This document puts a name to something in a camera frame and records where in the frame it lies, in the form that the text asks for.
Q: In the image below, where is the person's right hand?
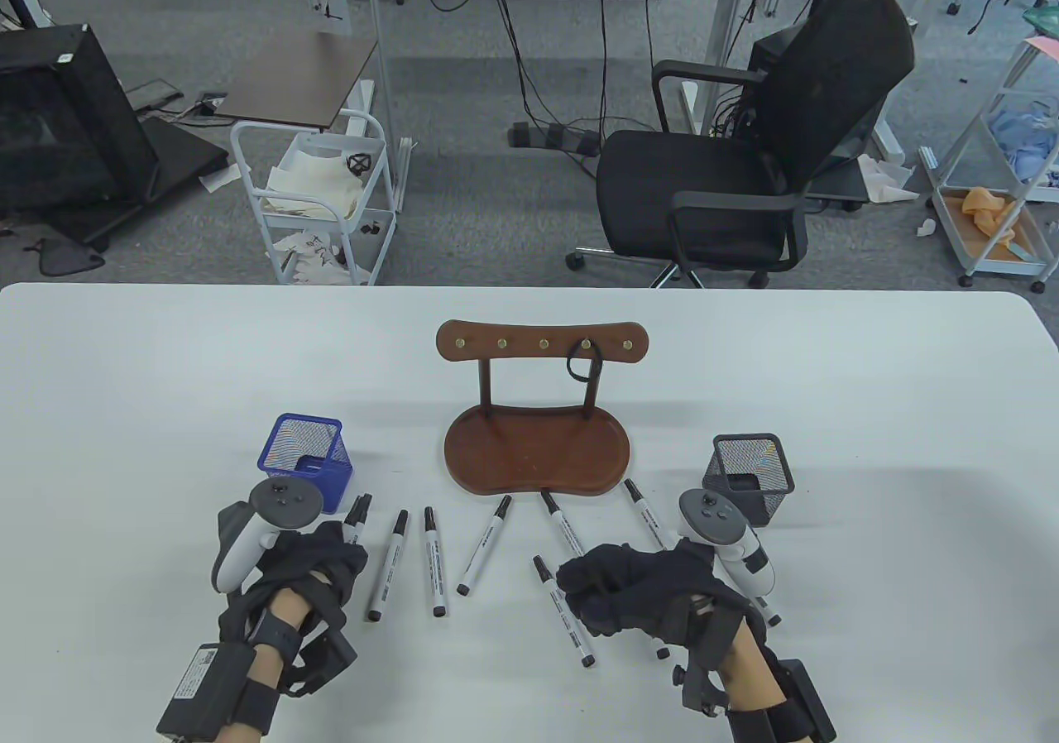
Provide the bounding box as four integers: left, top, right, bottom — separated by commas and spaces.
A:
556, 539, 760, 646

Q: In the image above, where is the person's left hand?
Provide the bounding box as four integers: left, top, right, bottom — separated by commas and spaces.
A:
222, 524, 369, 636

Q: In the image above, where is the group of white markers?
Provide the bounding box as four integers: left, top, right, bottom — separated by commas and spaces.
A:
533, 478, 783, 668

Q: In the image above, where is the person's right forearm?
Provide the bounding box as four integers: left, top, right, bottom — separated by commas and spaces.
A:
716, 623, 791, 719

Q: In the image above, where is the grey white handheld controller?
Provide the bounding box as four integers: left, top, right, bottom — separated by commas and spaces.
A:
678, 488, 778, 601
213, 480, 323, 594

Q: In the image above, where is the blue mesh pen holder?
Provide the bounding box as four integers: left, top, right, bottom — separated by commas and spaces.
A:
257, 414, 354, 514

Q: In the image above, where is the brown wooden hook rack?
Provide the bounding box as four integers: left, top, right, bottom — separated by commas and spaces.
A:
436, 319, 650, 498

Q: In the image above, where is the black labelled battery box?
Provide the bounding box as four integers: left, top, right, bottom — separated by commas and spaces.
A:
156, 644, 259, 740

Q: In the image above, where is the black mesh pen holder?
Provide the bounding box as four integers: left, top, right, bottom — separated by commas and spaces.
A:
702, 434, 796, 527

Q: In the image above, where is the white round-railed utility cart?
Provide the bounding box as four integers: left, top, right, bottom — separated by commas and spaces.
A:
230, 110, 412, 286

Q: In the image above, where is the white cloth bag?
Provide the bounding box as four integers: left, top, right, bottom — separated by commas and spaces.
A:
266, 150, 367, 220

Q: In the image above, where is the black mesh office chair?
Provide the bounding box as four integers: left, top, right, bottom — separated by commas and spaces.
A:
567, 0, 918, 290

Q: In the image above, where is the black power strip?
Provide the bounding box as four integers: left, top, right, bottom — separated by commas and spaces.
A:
507, 121, 601, 158

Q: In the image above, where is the crumpled white paper sheet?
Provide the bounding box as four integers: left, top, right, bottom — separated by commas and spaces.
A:
856, 154, 922, 204

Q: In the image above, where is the brown top side table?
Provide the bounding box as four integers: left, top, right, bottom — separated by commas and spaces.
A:
213, 30, 380, 130

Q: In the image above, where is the white cart with wooden shelves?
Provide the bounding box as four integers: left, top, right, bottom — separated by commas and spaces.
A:
918, 36, 1059, 293

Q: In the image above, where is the orange cloth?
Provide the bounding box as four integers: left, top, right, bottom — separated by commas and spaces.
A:
960, 187, 1028, 249

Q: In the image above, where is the black equipment case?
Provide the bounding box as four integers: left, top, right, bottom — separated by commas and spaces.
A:
0, 23, 230, 253

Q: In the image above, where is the black computer tower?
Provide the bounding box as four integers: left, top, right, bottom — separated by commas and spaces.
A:
749, 27, 799, 144

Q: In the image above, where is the blue cloth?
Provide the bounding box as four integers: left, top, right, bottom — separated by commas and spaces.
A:
989, 106, 1059, 187

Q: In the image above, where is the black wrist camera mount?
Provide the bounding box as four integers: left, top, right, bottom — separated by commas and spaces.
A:
281, 611, 359, 699
672, 602, 750, 719

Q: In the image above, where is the black hanging cable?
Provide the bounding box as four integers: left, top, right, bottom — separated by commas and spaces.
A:
592, 0, 654, 136
484, 0, 551, 136

